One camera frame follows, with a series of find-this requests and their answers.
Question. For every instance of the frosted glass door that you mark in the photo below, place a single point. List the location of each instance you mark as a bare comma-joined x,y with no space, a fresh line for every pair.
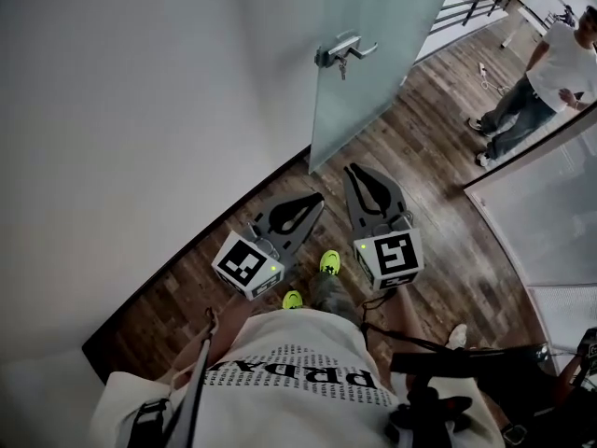
373,7

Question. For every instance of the white printed t-shirt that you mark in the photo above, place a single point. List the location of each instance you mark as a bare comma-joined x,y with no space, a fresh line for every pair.
289,413

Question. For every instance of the bunch of keys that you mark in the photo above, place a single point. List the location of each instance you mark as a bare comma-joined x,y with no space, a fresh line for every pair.
342,69

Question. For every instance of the black chest mount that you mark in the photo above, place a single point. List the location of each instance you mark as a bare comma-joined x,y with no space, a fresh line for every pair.
429,404

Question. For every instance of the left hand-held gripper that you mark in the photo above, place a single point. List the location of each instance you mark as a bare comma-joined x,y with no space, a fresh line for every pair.
242,264

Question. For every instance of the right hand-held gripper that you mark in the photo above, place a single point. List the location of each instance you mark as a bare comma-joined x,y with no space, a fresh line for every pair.
396,259

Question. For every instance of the person's left forearm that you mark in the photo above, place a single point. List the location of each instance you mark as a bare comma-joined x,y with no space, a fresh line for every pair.
228,325

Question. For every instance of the black metal railing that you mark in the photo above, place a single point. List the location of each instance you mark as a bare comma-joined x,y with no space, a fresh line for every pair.
476,3

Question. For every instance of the white power strip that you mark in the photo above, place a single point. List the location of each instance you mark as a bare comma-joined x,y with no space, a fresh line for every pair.
482,69

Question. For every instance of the white window blinds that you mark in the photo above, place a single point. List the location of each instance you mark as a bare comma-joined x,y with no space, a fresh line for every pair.
545,222

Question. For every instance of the person's right forearm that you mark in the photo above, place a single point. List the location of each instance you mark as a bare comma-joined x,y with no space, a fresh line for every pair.
410,315

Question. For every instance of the camouflage trousers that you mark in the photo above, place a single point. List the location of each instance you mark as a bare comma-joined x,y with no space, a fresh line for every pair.
331,297

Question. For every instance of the black baseboard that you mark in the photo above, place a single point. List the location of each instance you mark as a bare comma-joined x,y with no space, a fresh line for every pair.
186,255

